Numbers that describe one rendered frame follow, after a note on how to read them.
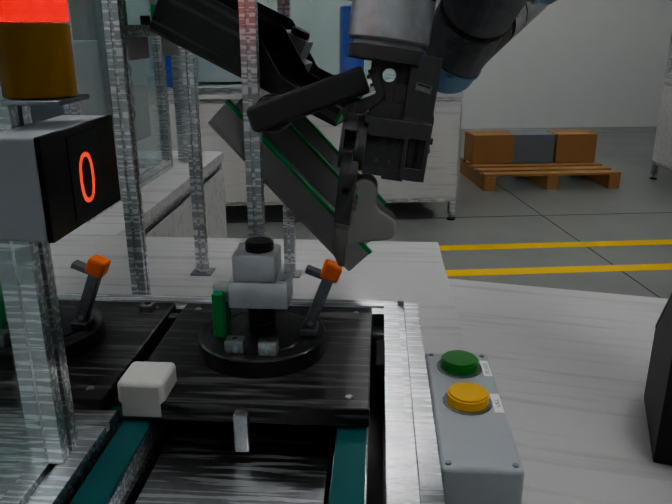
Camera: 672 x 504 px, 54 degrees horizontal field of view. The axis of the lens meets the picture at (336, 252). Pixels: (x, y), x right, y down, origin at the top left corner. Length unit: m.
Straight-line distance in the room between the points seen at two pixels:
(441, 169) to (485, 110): 4.89
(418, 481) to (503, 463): 0.07
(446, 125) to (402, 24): 4.11
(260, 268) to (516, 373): 0.42
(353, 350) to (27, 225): 0.39
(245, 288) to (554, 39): 9.25
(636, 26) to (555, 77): 1.25
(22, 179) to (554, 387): 0.70
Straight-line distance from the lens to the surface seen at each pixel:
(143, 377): 0.67
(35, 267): 0.55
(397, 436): 0.62
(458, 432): 0.63
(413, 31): 0.61
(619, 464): 0.81
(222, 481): 0.65
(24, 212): 0.48
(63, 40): 0.51
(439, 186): 4.77
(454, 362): 0.72
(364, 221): 0.63
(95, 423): 0.68
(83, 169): 0.52
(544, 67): 9.81
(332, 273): 0.69
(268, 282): 0.70
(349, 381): 0.68
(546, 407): 0.89
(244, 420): 0.64
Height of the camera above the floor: 1.31
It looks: 19 degrees down
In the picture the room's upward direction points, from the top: straight up
